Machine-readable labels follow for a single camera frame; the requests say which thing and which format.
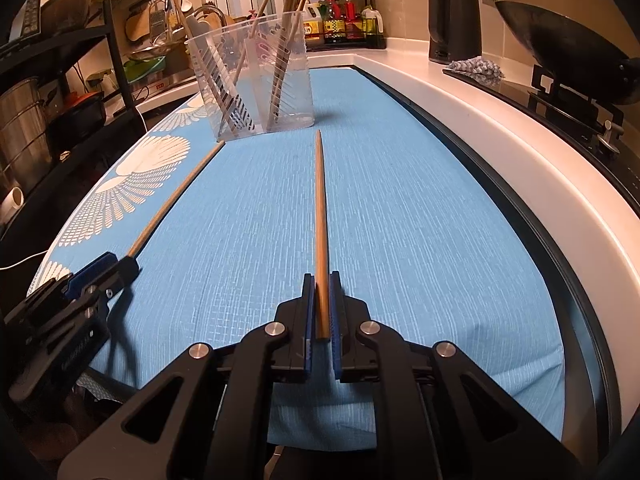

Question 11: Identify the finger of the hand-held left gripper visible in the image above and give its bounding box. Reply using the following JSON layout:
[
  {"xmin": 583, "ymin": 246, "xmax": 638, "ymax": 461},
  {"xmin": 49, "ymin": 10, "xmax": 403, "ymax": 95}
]
[
  {"xmin": 74, "ymin": 257, "xmax": 140, "ymax": 307},
  {"xmin": 63, "ymin": 253, "xmax": 118, "ymax": 296}
]

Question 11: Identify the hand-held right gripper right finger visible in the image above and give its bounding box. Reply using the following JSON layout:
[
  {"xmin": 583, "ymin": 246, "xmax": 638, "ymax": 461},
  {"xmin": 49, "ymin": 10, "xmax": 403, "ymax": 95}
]
[{"xmin": 328, "ymin": 271, "xmax": 586, "ymax": 480}]

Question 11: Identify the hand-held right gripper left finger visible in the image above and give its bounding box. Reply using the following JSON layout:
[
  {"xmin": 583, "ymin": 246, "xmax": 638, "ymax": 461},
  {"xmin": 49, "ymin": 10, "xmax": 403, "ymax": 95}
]
[{"xmin": 57, "ymin": 272, "xmax": 317, "ymax": 480}]

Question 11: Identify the clear plastic utensil holder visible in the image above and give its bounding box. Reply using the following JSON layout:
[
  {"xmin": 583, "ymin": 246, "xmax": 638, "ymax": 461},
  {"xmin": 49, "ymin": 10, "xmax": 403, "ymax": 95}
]
[{"xmin": 185, "ymin": 10, "xmax": 316, "ymax": 143}]

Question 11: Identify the white plastic pipe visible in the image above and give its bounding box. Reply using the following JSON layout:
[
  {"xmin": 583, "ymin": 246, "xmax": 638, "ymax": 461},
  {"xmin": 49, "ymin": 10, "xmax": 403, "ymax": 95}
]
[{"xmin": 0, "ymin": 186, "xmax": 26, "ymax": 225}]

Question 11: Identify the blue patterned tablecloth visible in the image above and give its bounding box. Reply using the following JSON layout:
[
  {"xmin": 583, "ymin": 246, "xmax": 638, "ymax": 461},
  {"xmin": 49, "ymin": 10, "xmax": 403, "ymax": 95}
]
[{"xmin": 27, "ymin": 67, "xmax": 566, "ymax": 453}]

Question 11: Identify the steel stock pot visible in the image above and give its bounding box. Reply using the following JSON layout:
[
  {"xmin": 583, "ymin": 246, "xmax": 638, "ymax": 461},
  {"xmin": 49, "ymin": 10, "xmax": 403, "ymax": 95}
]
[{"xmin": 0, "ymin": 76, "xmax": 55, "ymax": 197}]

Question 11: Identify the orange pot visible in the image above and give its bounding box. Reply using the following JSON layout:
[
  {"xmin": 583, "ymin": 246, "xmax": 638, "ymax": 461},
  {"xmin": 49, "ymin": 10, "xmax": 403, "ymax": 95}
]
[{"xmin": 54, "ymin": 90, "xmax": 109, "ymax": 132}]

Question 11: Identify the green basin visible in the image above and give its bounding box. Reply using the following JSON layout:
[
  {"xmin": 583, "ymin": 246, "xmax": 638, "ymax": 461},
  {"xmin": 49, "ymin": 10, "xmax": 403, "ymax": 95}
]
[{"xmin": 123, "ymin": 56, "xmax": 169, "ymax": 82}]

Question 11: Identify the black shelf rack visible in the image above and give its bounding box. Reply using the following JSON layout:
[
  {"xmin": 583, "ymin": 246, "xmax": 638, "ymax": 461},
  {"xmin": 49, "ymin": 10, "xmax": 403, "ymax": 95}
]
[{"xmin": 0, "ymin": 0, "xmax": 187, "ymax": 241}]

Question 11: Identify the wooden cutting board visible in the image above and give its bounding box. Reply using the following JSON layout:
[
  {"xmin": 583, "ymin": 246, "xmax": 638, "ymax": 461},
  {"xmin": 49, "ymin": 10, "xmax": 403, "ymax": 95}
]
[{"xmin": 124, "ymin": 0, "xmax": 173, "ymax": 45}]

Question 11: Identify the metal grater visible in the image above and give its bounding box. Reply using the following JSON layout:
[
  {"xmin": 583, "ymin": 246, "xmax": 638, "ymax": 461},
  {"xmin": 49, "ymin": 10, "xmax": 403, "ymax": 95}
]
[{"xmin": 149, "ymin": 0, "xmax": 169, "ymax": 37}]

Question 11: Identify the steel faucet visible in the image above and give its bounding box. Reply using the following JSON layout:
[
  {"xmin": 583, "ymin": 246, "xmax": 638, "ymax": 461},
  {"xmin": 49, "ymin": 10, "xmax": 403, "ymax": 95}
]
[{"xmin": 191, "ymin": 4, "xmax": 227, "ymax": 28}]

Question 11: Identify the blue white dish cloth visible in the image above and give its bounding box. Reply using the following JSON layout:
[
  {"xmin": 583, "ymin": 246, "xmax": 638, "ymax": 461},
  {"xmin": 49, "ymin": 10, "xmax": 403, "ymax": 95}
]
[{"xmin": 444, "ymin": 58, "xmax": 507, "ymax": 82}]

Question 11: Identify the yellow-label oil bottle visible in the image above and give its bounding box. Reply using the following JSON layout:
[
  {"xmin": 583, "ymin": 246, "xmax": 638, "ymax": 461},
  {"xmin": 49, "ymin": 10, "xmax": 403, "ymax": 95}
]
[{"xmin": 304, "ymin": 4, "xmax": 326, "ymax": 44}]

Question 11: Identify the green oil bottle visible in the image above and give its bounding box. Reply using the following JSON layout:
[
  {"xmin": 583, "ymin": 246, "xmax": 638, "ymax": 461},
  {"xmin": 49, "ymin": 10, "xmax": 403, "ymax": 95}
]
[{"xmin": 360, "ymin": 5, "xmax": 386, "ymax": 49}]

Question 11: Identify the black gas stove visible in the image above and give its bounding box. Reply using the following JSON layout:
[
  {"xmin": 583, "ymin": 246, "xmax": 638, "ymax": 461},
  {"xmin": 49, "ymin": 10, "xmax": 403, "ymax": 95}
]
[{"xmin": 442, "ymin": 66, "xmax": 640, "ymax": 203}]

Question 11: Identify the dark soy sauce bottle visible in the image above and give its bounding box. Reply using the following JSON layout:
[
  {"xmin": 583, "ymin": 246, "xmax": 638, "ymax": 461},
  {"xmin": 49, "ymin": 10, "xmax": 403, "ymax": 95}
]
[{"xmin": 322, "ymin": 0, "xmax": 344, "ymax": 44}]

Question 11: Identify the red-label sauce bottle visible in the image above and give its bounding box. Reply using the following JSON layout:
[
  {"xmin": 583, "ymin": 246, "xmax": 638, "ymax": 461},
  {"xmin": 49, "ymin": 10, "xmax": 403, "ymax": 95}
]
[{"xmin": 342, "ymin": 0, "xmax": 362, "ymax": 42}]

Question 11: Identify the black electric kettle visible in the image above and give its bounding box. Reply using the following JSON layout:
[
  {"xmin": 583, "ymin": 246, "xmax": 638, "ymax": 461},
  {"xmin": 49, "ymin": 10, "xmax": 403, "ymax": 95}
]
[{"xmin": 427, "ymin": 0, "xmax": 484, "ymax": 66}]

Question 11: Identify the black wok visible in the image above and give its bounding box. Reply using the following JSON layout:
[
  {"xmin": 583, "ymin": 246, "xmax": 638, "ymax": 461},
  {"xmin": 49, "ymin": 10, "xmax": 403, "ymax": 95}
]
[{"xmin": 494, "ymin": 0, "xmax": 640, "ymax": 107}]

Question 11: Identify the white cable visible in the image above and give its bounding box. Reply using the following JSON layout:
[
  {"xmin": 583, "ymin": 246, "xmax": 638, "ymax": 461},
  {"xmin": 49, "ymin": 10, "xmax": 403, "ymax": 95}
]
[{"xmin": 0, "ymin": 247, "xmax": 53, "ymax": 270}]

